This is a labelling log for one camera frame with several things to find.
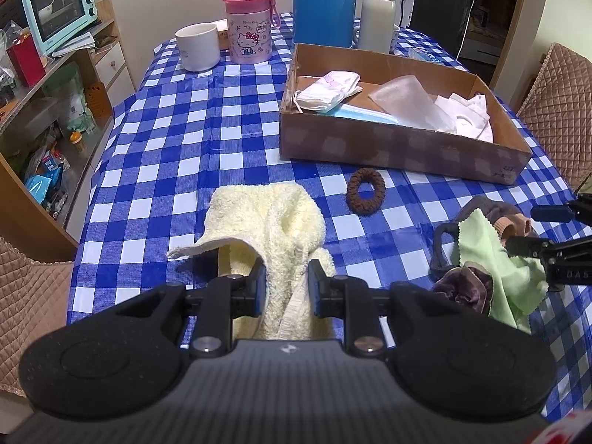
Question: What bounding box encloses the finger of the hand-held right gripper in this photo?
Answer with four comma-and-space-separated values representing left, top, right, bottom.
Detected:
530, 194, 592, 225
505, 235, 556, 260

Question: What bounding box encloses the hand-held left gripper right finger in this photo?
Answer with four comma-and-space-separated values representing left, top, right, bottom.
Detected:
307, 259, 458, 359

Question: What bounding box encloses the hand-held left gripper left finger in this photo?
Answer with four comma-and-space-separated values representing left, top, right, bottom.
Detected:
115, 259, 270, 359

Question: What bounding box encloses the beige sock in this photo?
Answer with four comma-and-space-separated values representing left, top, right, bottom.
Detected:
492, 214, 534, 241

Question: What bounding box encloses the green microfiber cloth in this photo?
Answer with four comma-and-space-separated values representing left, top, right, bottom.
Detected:
455, 209, 549, 329

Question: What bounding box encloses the grey cloth mask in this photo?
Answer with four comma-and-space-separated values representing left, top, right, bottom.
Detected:
430, 195, 523, 280

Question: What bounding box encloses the yellow towel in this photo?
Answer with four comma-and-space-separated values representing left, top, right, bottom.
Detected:
166, 184, 337, 340

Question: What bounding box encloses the purple velvet scrunchie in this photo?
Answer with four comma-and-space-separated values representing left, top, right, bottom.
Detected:
430, 263, 495, 317

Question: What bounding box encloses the brown knit hair tie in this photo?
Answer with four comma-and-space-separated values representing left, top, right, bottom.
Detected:
346, 167, 387, 216

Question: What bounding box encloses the cardboard box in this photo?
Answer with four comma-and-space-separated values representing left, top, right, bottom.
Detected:
279, 43, 534, 186

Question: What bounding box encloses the blue face mask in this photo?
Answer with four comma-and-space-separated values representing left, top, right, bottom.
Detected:
330, 104, 401, 125

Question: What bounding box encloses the translucent plastic bag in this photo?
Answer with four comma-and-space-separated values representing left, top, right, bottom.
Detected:
369, 75, 456, 131

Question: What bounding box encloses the pink white patterned packet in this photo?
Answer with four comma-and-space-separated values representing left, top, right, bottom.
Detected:
314, 71, 364, 98

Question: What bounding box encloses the brown quilted chair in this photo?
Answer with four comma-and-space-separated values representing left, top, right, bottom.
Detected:
515, 43, 592, 190
0, 236, 75, 398

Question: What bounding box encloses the blue checkered tablecloth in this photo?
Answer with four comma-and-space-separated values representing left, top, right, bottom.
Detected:
67, 11, 592, 426

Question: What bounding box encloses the red white patterned cloth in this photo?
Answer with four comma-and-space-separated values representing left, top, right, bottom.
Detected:
532, 407, 592, 444

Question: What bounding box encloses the clear blue tissue pack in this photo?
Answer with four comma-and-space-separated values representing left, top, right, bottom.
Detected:
407, 46, 440, 63

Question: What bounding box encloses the dark refrigerator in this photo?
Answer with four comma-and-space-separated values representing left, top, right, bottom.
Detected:
383, 0, 479, 58

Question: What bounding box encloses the blue packet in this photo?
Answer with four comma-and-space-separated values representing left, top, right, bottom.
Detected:
25, 173, 63, 204

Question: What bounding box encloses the brown wooden holder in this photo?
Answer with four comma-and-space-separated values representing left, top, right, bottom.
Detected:
87, 81, 112, 121

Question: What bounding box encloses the wooden shelf unit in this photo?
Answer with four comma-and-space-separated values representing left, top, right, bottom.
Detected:
0, 0, 137, 248

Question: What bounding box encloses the white mug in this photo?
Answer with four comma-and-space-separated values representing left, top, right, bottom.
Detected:
175, 23, 221, 72

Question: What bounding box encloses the pink cartoon lidded cup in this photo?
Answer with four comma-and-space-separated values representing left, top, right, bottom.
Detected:
222, 0, 281, 64

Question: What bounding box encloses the small tan box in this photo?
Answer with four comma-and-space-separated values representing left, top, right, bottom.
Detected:
210, 18, 229, 51

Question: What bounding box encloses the white insulated bottle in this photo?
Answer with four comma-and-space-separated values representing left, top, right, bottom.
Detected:
357, 0, 401, 54

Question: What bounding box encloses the green patterned bag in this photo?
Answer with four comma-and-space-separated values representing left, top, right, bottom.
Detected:
55, 62, 95, 132

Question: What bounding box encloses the blue thermos flask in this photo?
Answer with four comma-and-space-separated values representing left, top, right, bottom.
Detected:
283, 0, 360, 49

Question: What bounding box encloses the paper booklet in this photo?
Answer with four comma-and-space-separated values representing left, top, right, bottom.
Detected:
52, 32, 95, 58

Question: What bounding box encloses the red box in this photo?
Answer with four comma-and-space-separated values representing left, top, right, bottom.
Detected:
7, 34, 47, 88

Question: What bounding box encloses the teal toaster oven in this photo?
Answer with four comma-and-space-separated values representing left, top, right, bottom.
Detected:
21, 0, 100, 56

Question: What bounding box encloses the white cable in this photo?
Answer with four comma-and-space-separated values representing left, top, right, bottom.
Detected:
458, 0, 479, 58

